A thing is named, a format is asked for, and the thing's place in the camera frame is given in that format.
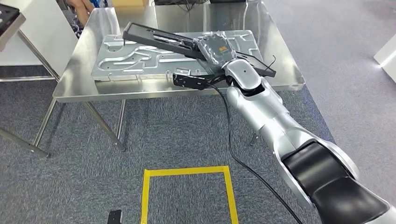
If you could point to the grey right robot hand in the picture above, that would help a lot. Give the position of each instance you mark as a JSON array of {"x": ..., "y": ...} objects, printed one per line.
[{"x": 216, "y": 49}]

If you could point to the black plastic frame part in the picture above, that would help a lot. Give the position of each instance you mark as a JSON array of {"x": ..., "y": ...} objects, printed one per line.
[{"x": 154, "y": 35}]

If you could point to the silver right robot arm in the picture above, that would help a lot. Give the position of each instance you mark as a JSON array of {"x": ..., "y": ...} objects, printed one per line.
[{"x": 278, "y": 117}]

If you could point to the black wheeled robot base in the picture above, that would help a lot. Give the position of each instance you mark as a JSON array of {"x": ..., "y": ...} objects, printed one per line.
[{"x": 115, "y": 217}]

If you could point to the stainless steel workbench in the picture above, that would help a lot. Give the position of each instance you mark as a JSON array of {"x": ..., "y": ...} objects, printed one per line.
[{"x": 77, "y": 86}]

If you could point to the stamped silver metal panel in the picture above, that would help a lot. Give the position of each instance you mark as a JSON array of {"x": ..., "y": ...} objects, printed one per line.
[{"x": 139, "y": 61}]

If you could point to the person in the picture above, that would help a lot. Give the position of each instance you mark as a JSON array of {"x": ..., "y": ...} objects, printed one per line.
[{"x": 79, "y": 9}]

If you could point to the yellow floor tape square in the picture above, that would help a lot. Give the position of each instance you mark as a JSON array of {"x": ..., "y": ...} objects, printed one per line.
[{"x": 145, "y": 198}]

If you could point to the white block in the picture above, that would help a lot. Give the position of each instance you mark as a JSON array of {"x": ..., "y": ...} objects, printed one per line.
[{"x": 386, "y": 58}]

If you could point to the white board panel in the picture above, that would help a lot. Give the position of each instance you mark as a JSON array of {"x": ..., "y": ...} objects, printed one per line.
[{"x": 46, "y": 31}]

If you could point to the steel side table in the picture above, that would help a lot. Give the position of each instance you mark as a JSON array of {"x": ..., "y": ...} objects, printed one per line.
[{"x": 15, "y": 32}]

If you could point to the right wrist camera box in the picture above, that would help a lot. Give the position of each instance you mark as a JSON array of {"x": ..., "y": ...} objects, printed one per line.
[{"x": 188, "y": 81}]

